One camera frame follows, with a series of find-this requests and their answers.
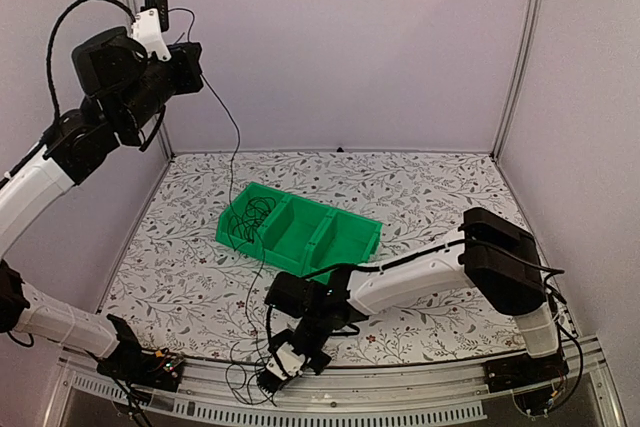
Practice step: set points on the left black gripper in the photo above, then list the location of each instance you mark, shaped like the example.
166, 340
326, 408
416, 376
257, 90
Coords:
188, 54

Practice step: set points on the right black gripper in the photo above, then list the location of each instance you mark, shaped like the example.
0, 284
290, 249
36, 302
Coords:
318, 363

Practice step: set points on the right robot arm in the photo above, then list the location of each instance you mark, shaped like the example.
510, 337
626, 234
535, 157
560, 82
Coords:
486, 252

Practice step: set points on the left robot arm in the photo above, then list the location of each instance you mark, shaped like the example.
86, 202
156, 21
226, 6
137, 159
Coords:
127, 75

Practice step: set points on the green three-compartment bin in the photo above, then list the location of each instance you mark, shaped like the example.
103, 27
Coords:
294, 234

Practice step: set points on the floral table mat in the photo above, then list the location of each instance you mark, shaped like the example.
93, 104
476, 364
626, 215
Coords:
179, 288

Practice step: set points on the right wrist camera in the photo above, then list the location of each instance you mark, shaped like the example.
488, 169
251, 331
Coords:
284, 365

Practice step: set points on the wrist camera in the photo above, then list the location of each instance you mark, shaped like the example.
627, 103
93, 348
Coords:
284, 365
149, 26

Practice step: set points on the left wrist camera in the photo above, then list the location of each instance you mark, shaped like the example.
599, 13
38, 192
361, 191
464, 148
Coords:
149, 26

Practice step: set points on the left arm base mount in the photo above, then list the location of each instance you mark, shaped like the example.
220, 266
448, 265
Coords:
160, 369

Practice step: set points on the front aluminium rail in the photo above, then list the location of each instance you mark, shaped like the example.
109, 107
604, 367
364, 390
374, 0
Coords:
436, 394

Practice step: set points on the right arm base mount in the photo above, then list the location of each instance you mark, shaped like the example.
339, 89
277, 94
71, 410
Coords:
536, 383

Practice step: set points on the right aluminium frame post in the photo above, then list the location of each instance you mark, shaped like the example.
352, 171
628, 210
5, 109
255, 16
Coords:
532, 13

